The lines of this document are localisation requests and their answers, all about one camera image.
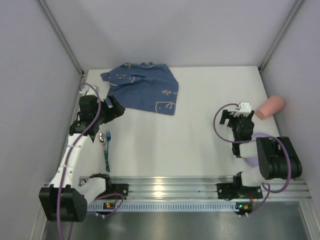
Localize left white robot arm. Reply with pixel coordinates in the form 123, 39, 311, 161
39, 95, 125, 222

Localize silver spoon green handle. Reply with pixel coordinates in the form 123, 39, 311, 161
99, 133, 110, 172

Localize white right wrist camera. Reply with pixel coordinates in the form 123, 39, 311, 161
234, 102, 252, 117

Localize purple plastic plate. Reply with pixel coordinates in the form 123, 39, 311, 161
246, 132, 270, 167

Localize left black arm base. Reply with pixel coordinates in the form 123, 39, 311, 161
107, 183, 129, 199

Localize aluminium mounting rail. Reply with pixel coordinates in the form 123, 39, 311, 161
110, 176, 312, 202

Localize right aluminium frame post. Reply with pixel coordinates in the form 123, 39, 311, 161
257, 0, 307, 72

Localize pink plastic cup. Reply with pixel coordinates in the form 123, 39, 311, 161
255, 95, 285, 120

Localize perforated cable duct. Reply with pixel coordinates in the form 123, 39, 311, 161
87, 200, 252, 213

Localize blue plastic fork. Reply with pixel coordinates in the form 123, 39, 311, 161
105, 130, 111, 172

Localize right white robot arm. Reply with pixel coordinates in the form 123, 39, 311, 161
219, 109, 303, 191

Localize left aluminium frame post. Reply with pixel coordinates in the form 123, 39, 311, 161
35, 0, 85, 76

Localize aluminium frame post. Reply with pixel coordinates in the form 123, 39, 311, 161
35, 0, 85, 76
257, 0, 307, 72

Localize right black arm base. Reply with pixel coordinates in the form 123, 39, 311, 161
216, 183, 263, 201

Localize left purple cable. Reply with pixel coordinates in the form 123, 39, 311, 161
56, 82, 125, 240

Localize blue whale print cloth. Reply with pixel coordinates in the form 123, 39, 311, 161
100, 62, 179, 116

